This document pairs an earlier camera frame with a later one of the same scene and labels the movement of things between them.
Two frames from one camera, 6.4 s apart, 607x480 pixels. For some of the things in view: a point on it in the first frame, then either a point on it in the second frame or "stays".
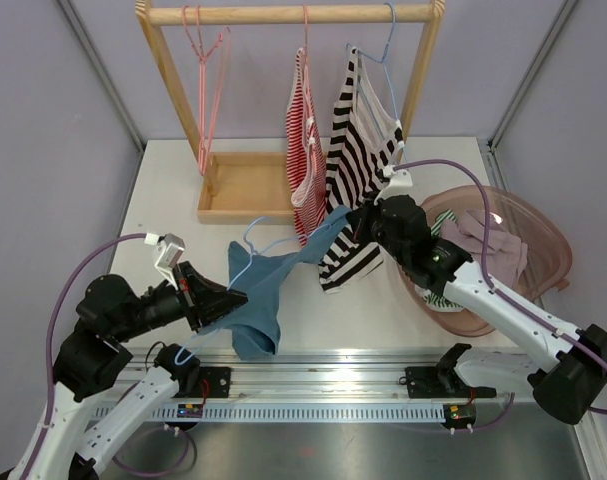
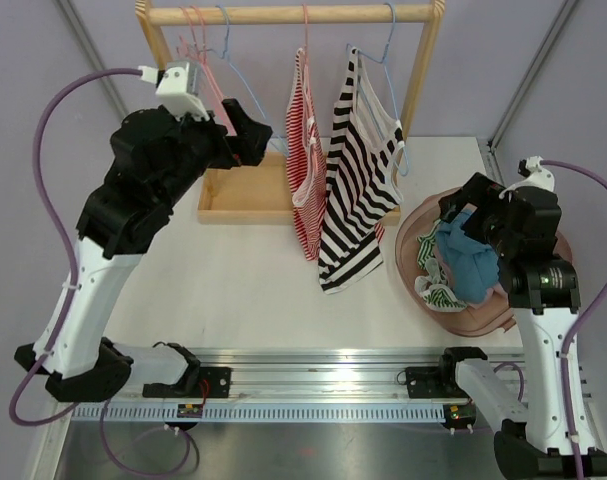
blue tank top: (262, 278) → (470, 266)
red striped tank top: (306, 152) stays
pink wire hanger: (210, 72) → (204, 54)
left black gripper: (211, 302) → (245, 148)
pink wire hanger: (203, 62) → (193, 48)
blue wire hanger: (252, 254) → (224, 56)
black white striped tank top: (366, 131) stays
